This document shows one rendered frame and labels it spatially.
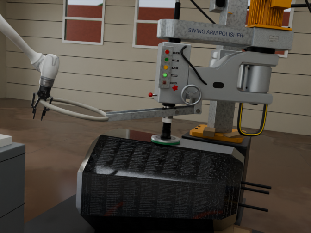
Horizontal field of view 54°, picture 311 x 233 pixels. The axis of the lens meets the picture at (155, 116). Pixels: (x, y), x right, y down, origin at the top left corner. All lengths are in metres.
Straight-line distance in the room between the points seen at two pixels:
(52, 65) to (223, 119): 1.66
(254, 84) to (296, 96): 6.11
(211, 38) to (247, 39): 0.27
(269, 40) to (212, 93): 0.54
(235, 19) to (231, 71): 0.84
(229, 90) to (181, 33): 0.53
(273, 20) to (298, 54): 6.08
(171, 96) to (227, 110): 0.98
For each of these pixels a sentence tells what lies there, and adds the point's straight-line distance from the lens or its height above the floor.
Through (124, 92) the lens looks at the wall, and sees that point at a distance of 8.91.
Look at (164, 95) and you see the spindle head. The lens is 2.11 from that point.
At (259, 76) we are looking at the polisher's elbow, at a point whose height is 1.34.
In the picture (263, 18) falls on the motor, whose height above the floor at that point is 1.75.
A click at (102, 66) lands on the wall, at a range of 9.17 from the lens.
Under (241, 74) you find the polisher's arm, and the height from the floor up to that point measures 1.35.
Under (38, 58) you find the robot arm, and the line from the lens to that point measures 2.22.
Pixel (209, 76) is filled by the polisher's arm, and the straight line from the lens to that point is 2.19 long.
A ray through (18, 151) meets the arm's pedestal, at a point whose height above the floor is 0.77.
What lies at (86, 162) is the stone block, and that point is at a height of 0.62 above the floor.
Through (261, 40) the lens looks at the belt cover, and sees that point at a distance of 2.31.
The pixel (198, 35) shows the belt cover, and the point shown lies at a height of 1.58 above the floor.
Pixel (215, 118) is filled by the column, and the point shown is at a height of 0.92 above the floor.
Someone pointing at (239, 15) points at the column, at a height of 1.88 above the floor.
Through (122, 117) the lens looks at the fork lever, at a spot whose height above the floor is 0.98.
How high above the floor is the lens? 1.34
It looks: 9 degrees down
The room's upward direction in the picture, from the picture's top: 5 degrees clockwise
